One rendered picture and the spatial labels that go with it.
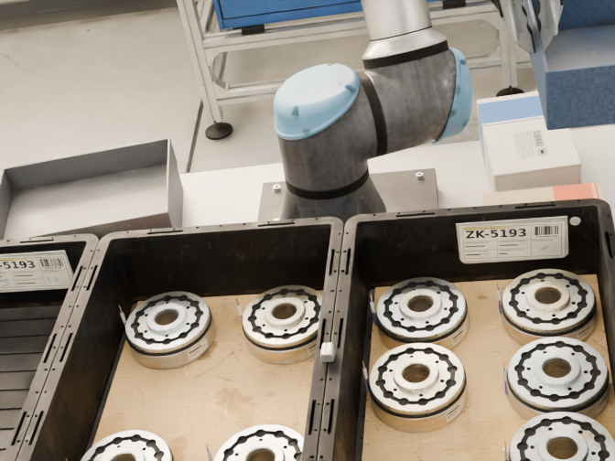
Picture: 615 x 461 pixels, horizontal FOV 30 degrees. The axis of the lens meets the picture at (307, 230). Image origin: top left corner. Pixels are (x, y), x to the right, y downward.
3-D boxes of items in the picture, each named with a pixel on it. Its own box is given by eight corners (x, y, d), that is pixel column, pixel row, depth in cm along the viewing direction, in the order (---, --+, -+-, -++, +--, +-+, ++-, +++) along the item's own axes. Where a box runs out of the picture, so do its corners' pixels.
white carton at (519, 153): (480, 148, 180) (476, 100, 175) (557, 137, 179) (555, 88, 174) (498, 226, 165) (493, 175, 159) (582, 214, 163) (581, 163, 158)
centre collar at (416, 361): (395, 359, 124) (394, 356, 124) (441, 359, 123) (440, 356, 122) (391, 393, 120) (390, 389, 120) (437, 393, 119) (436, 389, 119)
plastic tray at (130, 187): (-6, 272, 167) (-17, 245, 164) (12, 193, 183) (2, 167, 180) (176, 239, 166) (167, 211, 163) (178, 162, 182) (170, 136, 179)
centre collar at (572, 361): (529, 358, 121) (528, 353, 121) (576, 351, 121) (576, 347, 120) (537, 391, 117) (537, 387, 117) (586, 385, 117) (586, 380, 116)
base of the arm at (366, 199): (284, 202, 170) (274, 144, 164) (385, 192, 168) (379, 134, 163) (279, 262, 157) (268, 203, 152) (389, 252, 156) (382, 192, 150)
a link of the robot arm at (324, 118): (272, 158, 161) (257, 72, 153) (362, 134, 163) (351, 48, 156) (296, 200, 151) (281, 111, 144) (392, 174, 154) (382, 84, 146)
